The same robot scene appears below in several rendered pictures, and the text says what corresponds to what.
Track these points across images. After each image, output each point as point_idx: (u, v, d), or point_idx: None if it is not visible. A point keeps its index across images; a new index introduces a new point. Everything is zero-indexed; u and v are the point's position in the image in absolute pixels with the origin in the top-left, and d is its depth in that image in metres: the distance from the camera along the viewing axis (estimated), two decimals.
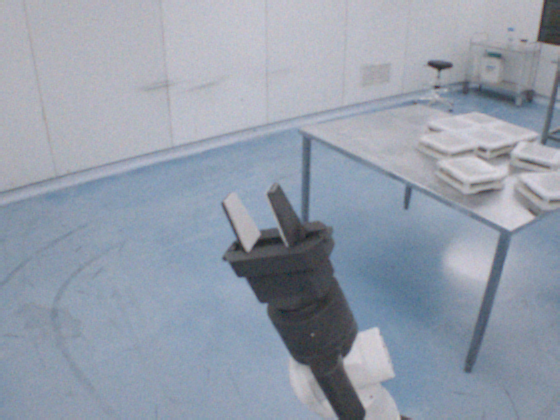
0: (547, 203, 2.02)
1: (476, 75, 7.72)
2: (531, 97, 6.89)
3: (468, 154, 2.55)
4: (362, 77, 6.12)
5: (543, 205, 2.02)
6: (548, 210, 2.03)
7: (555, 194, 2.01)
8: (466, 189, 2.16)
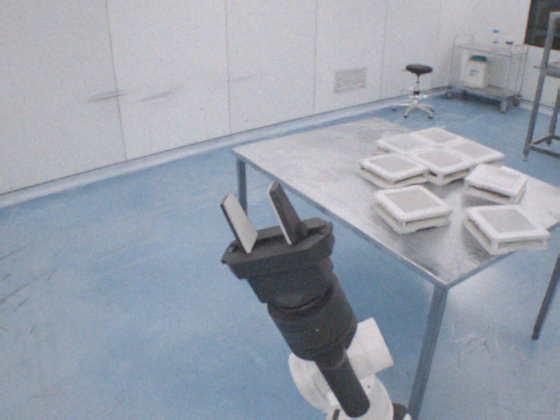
0: (497, 246, 1.71)
1: (461, 79, 7.41)
2: (518, 102, 6.58)
3: (415, 180, 2.24)
4: (335, 83, 5.81)
5: (492, 249, 1.71)
6: (498, 254, 1.72)
7: (506, 236, 1.70)
8: (401, 228, 1.85)
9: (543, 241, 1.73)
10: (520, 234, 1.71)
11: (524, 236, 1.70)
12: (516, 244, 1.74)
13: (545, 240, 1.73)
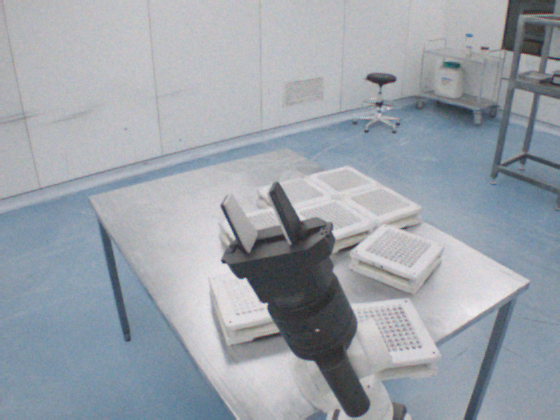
0: None
1: None
2: (495, 113, 6.05)
3: None
4: (286, 95, 5.28)
5: None
6: None
7: None
8: (229, 337, 1.32)
9: (431, 365, 1.20)
10: (393, 358, 1.18)
11: (399, 362, 1.17)
12: (390, 369, 1.21)
13: (435, 364, 1.20)
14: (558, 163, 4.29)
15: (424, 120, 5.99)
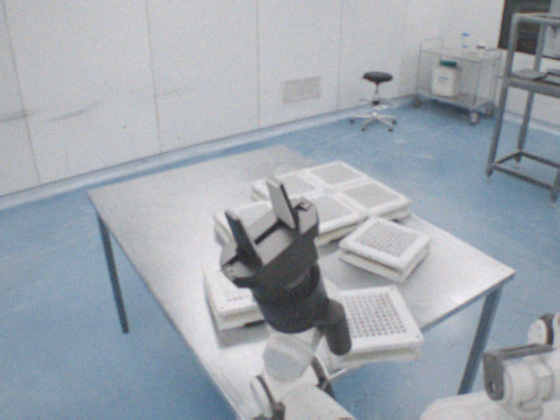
0: (343, 358, 1.24)
1: (432, 86, 6.93)
2: (491, 111, 6.11)
3: None
4: (283, 94, 5.33)
5: (334, 363, 1.23)
6: (345, 368, 1.25)
7: (356, 345, 1.23)
8: (221, 322, 1.37)
9: (415, 349, 1.25)
10: (377, 341, 1.24)
11: (383, 345, 1.23)
12: (375, 352, 1.26)
13: (419, 348, 1.26)
14: (552, 160, 4.34)
15: (421, 118, 6.05)
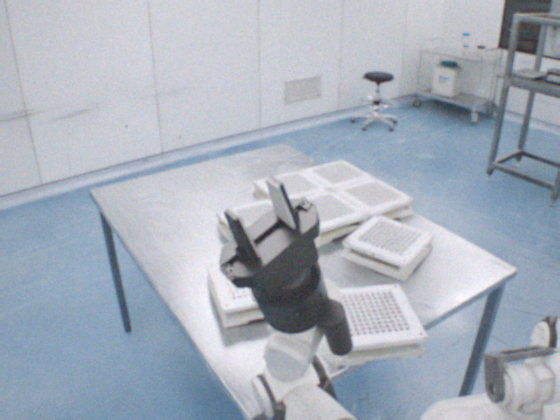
0: (347, 355, 1.25)
1: (433, 86, 6.94)
2: (492, 111, 6.12)
3: None
4: (284, 94, 5.34)
5: (339, 360, 1.24)
6: (349, 365, 1.25)
7: (360, 342, 1.24)
8: (225, 320, 1.38)
9: (418, 346, 1.26)
10: (381, 339, 1.25)
11: (387, 342, 1.24)
12: (379, 349, 1.27)
13: (422, 345, 1.26)
14: (553, 160, 4.35)
15: (422, 118, 6.06)
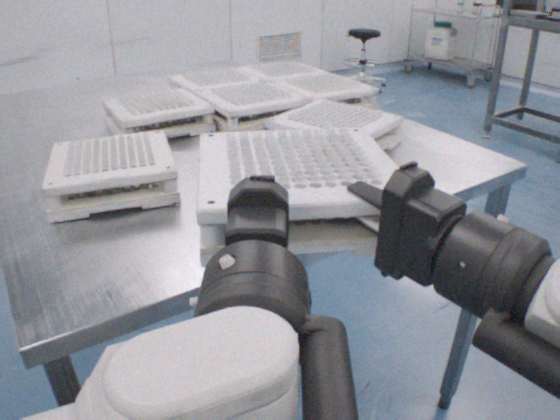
0: (224, 237, 0.51)
1: None
2: (490, 76, 5.57)
3: (186, 129, 1.23)
4: (259, 50, 4.80)
5: (201, 249, 0.51)
6: None
7: None
8: (51, 209, 0.84)
9: None
10: (308, 197, 0.51)
11: (322, 204, 0.50)
12: (307, 231, 0.54)
13: None
14: (559, 115, 3.81)
15: (413, 82, 5.51)
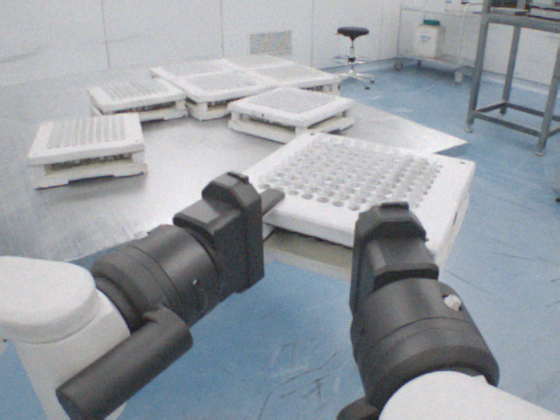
0: None
1: None
2: None
3: (160, 113, 1.36)
4: (250, 48, 4.93)
5: None
6: None
7: None
8: (35, 177, 0.96)
9: None
10: (314, 212, 0.48)
11: (319, 222, 0.47)
12: (316, 248, 0.51)
13: None
14: (540, 110, 3.94)
15: (402, 79, 5.64)
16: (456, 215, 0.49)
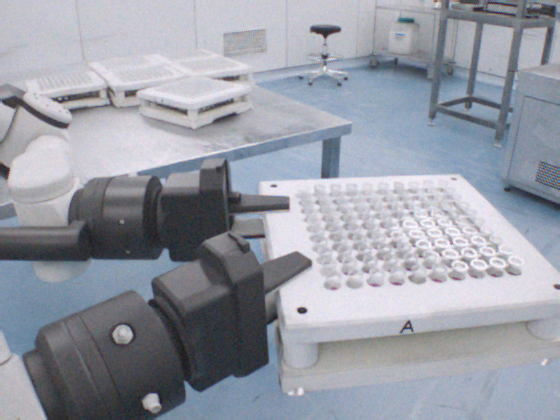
0: None
1: None
2: (452, 69, 5.83)
3: (83, 102, 1.49)
4: (224, 46, 5.06)
5: (259, 218, 0.57)
6: None
7: None
8: None
9: None
10: (282, 232, 0.45)
11: (269, 241, 0.44)
12: None
13: (286, 348, 0.36)
14: None
15: (376, 76, 5.77)
16: (407, 324, 0.35)
